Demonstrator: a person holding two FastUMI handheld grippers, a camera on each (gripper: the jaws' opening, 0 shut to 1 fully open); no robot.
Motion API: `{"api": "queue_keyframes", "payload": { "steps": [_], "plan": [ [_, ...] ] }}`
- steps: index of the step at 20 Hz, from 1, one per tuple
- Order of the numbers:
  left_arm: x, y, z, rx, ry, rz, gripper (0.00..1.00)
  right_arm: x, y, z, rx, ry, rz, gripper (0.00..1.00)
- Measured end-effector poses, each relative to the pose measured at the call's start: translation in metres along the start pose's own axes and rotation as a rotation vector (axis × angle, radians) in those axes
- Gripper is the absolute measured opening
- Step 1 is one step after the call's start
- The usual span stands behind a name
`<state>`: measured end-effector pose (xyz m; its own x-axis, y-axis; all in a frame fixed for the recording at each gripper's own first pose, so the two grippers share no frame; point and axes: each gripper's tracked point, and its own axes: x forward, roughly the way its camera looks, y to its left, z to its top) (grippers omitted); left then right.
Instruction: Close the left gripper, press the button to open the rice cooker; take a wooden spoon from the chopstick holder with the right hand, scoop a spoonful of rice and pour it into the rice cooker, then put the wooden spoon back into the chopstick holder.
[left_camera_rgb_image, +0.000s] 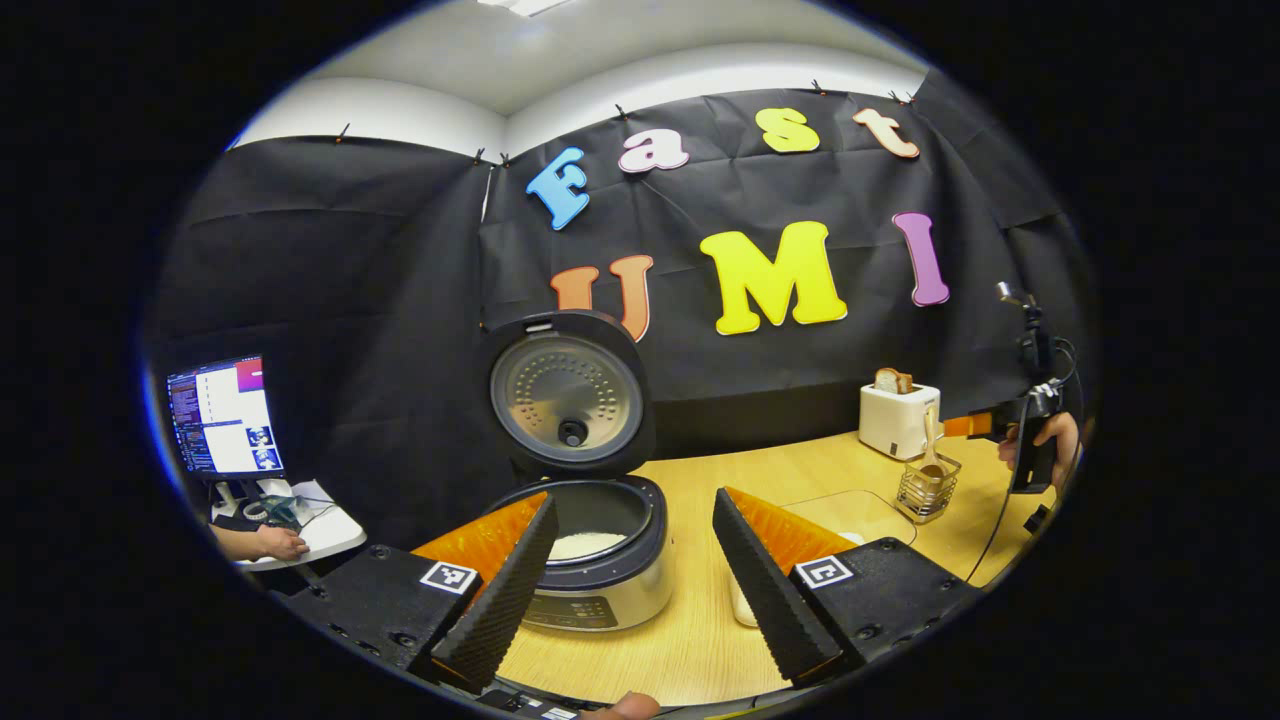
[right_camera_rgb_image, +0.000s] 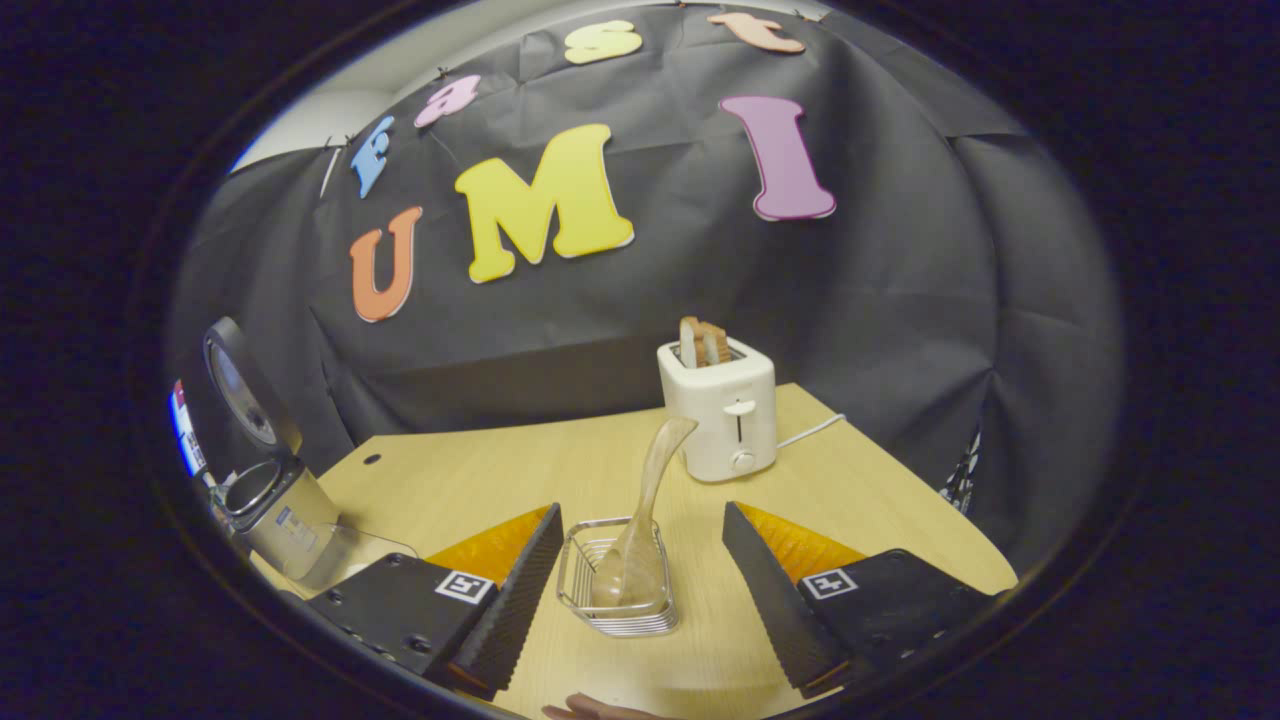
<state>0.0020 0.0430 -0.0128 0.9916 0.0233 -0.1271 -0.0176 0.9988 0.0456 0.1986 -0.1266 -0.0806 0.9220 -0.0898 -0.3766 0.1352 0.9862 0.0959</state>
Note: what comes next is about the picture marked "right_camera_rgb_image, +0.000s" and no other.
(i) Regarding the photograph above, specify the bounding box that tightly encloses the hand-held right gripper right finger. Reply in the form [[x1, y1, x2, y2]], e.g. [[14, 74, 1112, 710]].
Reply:
[[720, 502, 1001, 701]]

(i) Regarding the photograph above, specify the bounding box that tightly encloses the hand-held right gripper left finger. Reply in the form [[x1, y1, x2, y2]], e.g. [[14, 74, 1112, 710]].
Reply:
[[300, 503, 566, 701]]

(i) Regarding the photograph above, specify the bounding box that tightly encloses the wire chopstick holder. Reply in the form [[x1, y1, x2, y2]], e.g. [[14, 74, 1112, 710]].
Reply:
[[557, 517, 679, 638]]

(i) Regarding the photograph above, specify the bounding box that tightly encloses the wooden spoon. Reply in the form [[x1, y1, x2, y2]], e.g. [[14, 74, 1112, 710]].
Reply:
[[590, 416, 699, 613]]

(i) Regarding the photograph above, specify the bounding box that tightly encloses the grey rice cooker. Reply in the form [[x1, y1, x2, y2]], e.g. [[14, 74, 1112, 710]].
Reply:
[[200, 317, 346, 589]]

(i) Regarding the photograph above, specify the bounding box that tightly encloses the white toaster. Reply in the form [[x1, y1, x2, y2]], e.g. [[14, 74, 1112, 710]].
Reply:
[[657, 338, 778, 484]]

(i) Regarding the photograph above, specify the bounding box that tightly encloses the toast slice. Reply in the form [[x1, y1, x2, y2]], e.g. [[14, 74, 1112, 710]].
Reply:
[[680, 317, 731, 367]]

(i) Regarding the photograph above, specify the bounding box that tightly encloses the black backdrop cloth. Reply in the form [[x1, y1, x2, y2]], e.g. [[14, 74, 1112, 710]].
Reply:
[[170, 5, 1126, 576]]

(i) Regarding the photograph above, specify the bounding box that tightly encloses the computer monitor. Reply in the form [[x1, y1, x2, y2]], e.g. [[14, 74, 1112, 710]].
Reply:
[[170, 380, 208, 476]]

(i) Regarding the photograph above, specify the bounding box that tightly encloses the white toaster cable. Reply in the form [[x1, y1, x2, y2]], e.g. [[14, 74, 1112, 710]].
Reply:
[[775, 413, 846, 451]]

